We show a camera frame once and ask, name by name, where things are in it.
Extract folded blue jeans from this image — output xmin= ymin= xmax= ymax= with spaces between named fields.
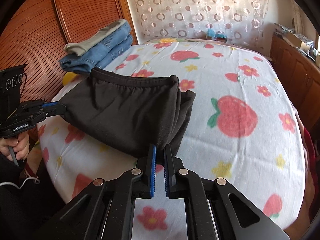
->
xmin=59 ymin=31 xmax=133 ymax=74

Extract yellow plush toy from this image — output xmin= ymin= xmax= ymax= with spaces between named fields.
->
xmin=62 ymin=72 xmax=81 ymax=87

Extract floral blanket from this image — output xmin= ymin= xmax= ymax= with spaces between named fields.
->
xmin=144 ymin=37 xmax=228 ymax=45

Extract folded grey-green garment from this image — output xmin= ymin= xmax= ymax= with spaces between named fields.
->
xmin=64 ymin=19 xmax=131 ymax=56

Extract circle pattern sheer curtain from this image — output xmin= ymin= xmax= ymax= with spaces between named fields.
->
xmin=127 ymin=0 xmax=269 ymax=47

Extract cardboard box on sideboard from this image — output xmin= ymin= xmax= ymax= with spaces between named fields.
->
xmin=285 ymin=32 xmax=313 ymax=50

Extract wooden louvered wardrobe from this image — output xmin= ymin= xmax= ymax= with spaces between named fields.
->
xmin=0 ymin=0 xmax=139 ymax=153

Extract blue item on box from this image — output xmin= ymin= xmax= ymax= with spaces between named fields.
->
xmin=206 ymin=28 xmax=227 ymax=43

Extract strawberry print bed sheet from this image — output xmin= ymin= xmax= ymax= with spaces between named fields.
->
xmin=37 ymin=40 xmax=306 ymax=239

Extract person's left hand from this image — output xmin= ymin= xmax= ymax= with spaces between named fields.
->
xmin=0 ymin=132 xmax=29 ymax=161

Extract white cable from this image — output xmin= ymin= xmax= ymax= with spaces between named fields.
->
xmin=0 ymin=175 xmax=41 ymax=190

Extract black pants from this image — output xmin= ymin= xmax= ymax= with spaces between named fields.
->
xmin=59 ymin=68 xmax=196 ymax=158

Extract long wooden sideboard cabinet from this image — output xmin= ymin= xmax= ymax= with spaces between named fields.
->
xmin=270 ymin=34 xmax=320 ymax=133

